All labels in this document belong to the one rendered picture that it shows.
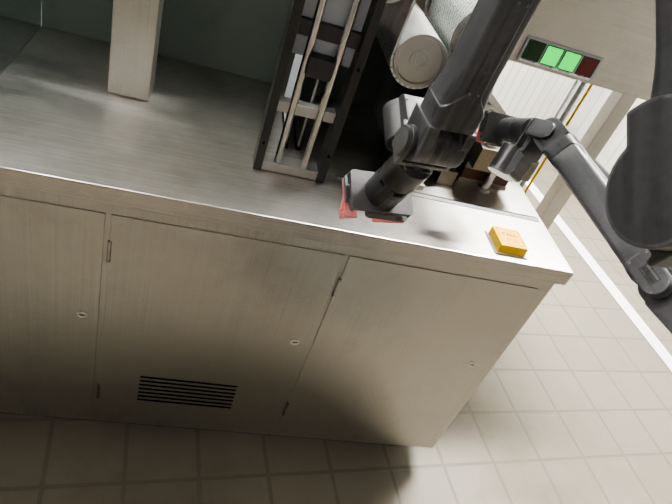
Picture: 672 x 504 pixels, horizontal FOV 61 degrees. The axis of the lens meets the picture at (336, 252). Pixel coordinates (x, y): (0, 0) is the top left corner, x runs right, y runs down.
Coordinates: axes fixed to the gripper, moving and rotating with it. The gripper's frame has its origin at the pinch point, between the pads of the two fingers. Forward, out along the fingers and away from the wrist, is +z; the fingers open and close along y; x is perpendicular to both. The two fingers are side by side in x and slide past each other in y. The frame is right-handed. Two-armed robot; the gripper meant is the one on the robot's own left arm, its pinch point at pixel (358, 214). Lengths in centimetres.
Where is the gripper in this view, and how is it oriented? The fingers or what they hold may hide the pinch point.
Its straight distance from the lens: 94.7
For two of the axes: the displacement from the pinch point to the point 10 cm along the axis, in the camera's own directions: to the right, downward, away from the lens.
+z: -3.6, 3.2, 8.8
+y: -9.3, -0.9, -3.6
